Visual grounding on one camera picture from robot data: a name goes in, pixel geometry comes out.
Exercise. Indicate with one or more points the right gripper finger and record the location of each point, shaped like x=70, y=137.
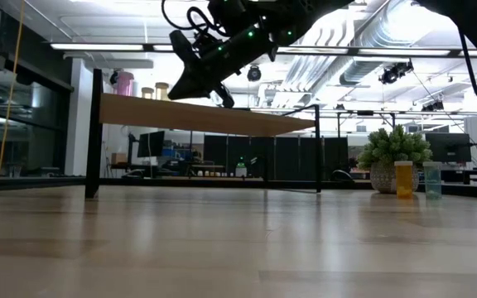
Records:
x=191, y=83
x=226, y=97

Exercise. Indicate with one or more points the yellow medicine bottle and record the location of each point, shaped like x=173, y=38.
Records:
x=162, y=92

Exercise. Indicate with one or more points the yellow-green medicine bottle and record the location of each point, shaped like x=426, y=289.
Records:
x=147, y=93

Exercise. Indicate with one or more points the pink medicine bottle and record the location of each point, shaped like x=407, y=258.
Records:
x=125, y=85

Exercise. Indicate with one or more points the orange medicine bottle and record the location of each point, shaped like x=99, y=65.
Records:
x=404, y=180

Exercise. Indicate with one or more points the teal medicine bottle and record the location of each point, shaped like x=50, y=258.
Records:
x=432, y=182

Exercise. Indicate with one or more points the black round ceiling spotlight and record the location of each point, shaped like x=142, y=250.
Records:
x=113, y=78
x=253, y=73

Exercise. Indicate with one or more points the white device with green light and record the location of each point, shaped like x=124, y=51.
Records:
x=241, y=170

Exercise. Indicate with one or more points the black room divider panels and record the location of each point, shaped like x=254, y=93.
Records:
x=288, y=159

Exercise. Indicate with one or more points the brown cardboard box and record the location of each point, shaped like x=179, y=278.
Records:
x=119, y=158

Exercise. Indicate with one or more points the black office chair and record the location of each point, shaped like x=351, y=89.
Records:
x=341, y=176

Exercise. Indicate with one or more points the black track spotlight cluster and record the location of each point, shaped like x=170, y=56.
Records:
x=393, y=73

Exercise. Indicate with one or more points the green plant in patterned pot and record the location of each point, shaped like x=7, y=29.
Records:
x=391, y=149

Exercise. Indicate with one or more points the black track spotlight pair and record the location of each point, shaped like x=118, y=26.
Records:
x=432, y=107

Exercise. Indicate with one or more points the wide black computer monitor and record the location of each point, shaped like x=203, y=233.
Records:
x=447, y=147

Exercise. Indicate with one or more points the wooden shelf with black frame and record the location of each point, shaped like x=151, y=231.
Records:
x=201, y=118

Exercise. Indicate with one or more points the silver ventilation duct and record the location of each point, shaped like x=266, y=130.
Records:
x=358, y=72

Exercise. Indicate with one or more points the black table edge rail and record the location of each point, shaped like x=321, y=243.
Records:
x=35, y=182

